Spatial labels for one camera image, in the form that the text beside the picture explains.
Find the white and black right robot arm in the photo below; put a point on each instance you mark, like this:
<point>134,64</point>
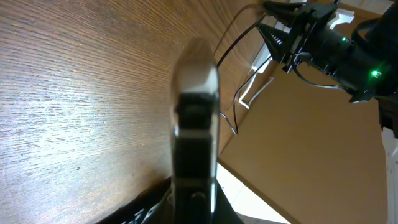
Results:
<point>363,65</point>

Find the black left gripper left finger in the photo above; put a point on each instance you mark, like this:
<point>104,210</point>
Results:
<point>136,210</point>

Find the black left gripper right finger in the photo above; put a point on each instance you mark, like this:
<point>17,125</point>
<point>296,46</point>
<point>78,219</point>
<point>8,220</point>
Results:
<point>224,213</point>

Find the black Galaxy flip phone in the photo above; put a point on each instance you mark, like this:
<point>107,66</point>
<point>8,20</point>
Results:
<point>194,130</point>

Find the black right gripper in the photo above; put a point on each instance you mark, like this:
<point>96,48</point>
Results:
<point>303,19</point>

